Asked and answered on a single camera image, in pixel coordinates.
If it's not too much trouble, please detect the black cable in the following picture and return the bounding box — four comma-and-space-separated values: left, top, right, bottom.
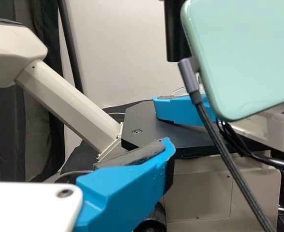
178, 58, 276, 232
216, 120, 284, 170

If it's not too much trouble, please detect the cream microscope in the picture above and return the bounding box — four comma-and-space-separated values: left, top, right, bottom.
0, 0, 284, 232

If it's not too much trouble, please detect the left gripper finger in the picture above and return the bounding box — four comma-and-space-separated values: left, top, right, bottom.
73, 137, 177, 232

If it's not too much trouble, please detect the right wrist camera phone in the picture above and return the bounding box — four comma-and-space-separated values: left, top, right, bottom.
179, 0, 284, 122

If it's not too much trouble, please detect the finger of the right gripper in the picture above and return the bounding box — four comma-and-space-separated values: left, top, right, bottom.
152, 95, 220, 127

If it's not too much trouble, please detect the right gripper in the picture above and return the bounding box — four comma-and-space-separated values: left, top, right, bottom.
228, 100, 284, 153

